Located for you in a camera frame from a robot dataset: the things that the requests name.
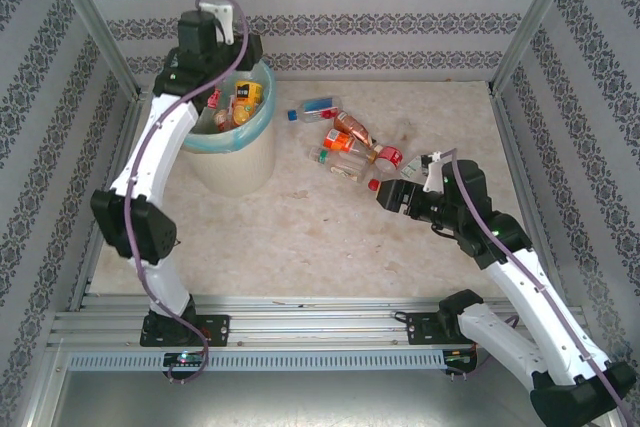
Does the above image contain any right small circuit board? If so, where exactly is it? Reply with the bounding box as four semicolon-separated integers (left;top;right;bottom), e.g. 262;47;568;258
443;348;477;366

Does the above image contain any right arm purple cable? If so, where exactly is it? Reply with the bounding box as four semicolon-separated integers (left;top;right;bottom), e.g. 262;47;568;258
434;147;634;427

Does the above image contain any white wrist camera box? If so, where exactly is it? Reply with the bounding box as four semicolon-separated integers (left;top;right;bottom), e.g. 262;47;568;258
198;0;235;46
421;148;457;194

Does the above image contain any left aluminium frame post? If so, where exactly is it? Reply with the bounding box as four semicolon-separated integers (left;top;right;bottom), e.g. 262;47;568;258
39;0;142;98

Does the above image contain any left small circuit board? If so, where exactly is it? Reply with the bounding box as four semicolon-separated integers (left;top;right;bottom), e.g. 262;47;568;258
163;351;207;368

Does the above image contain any clear bottle green cap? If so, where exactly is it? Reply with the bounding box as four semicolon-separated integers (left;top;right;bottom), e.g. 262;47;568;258
309;145;371;183

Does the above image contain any short red label bottle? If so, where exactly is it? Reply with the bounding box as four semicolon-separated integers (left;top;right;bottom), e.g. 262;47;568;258
368;144;404;192

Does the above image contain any translucent blue bin liner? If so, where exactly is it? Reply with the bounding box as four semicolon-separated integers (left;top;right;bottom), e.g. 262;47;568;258
180;56;279;153

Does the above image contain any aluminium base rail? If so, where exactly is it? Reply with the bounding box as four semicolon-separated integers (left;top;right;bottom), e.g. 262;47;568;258
47;294;586;348

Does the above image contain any aluminium frame post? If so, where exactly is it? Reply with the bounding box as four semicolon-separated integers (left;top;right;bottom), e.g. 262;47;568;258
491;0;585;94
39;0;142;98

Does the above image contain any cream plastic waste bin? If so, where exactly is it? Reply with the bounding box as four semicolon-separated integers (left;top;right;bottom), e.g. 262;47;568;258
180;56;279;198

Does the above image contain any orange label plastic bottle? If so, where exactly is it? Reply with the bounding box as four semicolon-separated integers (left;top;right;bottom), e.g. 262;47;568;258
323;129;384;163

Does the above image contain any large orange juice bottle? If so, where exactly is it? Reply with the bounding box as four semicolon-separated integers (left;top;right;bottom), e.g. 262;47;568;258
232;80;265;126

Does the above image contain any grey slotted cable duct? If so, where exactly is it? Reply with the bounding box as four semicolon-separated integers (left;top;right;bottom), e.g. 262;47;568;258
67;350;447;373

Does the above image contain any left aluminium side rail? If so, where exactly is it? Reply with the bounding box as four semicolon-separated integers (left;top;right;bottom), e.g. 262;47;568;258
67;89;149;313

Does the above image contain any right aluminium frame post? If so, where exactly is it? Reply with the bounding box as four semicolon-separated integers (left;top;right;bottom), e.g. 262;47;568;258
491;0;585;94

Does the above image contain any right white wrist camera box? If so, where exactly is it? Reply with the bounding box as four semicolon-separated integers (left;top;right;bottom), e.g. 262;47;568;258
421;148;457;194

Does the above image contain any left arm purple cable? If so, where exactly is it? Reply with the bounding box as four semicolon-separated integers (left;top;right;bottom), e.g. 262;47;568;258
124;0;249;386

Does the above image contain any grey metal base sheet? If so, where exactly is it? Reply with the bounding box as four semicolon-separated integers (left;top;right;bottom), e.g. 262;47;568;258
49;369;601;427

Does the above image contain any small circuit board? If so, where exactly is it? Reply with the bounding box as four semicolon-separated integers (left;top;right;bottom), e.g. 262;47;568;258
163;351;207;368
443;348;477;366

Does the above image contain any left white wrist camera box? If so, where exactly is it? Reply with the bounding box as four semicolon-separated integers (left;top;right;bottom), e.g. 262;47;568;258
198;0;235;46

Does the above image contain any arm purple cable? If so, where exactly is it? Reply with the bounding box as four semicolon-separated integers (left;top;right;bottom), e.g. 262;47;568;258
434;147;634;427
124;0;249;386

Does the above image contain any clear bottle blue cap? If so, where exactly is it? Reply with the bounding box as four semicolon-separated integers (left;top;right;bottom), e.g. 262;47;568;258
287;95;346;124

